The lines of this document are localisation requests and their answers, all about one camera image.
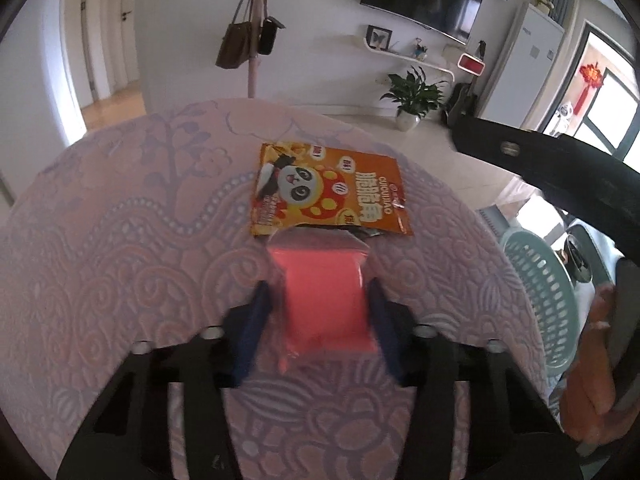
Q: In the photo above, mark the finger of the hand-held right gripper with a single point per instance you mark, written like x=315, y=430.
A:
x=560, y=165

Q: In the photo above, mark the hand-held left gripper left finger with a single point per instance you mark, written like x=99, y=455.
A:
x=250, y=340

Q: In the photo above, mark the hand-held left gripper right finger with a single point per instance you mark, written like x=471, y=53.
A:
x=387, y=332

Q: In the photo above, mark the pink plastic packet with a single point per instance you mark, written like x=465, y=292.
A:
x=325, y=300

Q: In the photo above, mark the teal plastic basket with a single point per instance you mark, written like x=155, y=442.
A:
x=540, y=280

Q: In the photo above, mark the person's right hand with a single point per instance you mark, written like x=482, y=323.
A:
x=587, y=390

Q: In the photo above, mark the red knot decoration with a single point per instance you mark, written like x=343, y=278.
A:
x=591, y=77

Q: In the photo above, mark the dark round ashtray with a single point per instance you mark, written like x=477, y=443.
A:
x=577, y=260

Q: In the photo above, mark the white floor air conditioner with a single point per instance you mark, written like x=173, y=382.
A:
x=530, y=60

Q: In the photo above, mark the black guitar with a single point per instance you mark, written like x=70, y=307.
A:
x=462, y=100

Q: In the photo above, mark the red box shelf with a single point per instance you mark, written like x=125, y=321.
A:
x=471, y=64

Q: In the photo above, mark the pink embossed tablecloth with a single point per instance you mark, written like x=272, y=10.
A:
x=125, y=260

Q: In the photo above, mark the orange panda snack bag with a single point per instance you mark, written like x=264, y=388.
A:
x=330, y=185

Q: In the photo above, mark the green potted plant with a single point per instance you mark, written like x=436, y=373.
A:
x=412, y=92

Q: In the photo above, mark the small potted flower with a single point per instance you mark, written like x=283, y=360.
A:
x=421, y=50

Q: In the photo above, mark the pink coat rack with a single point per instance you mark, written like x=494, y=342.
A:
x=255, y=75

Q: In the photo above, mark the brown handbag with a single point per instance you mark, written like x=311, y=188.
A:
x=235, y=45

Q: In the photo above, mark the black handbag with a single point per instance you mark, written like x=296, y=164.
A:
x=270, y=35

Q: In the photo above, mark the white room door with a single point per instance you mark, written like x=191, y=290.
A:
x=120, y=35

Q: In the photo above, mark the wavy white shelf with frame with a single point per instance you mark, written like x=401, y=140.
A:
x=415, y=60

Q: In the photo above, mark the black wall television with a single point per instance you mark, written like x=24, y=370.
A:
x=425, y=0

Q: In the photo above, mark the black picture frame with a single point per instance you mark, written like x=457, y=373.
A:
x=379, y=38

